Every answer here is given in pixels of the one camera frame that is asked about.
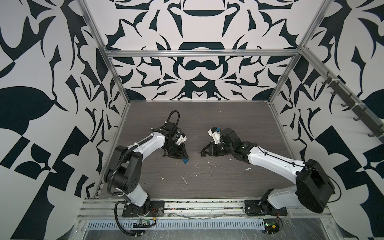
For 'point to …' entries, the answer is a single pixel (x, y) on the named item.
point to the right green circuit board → (271, 225)
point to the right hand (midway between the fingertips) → (202, 150)
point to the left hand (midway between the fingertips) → (187, 155)
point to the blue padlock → (185, 160)
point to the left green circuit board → (145, 221)
